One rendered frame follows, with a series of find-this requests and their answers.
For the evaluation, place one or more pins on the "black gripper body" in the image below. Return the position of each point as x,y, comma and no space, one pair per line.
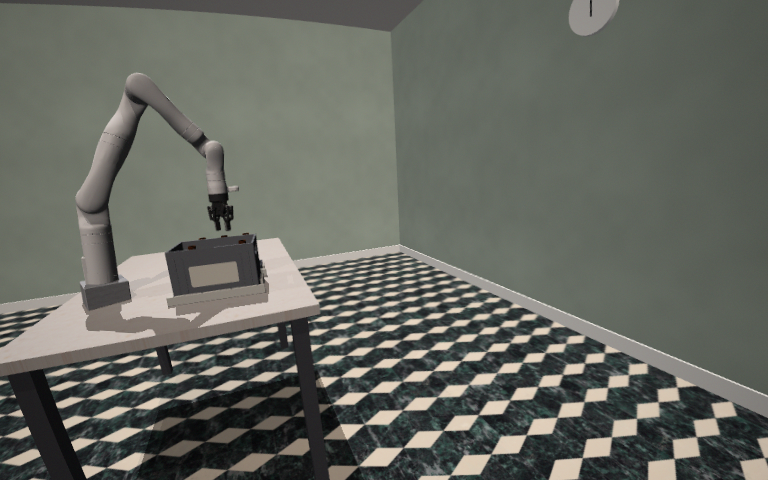
221,199

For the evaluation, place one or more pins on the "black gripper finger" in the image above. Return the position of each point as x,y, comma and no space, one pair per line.
229,211
215,220

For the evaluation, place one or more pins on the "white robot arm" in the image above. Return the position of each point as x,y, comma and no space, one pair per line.
99,261

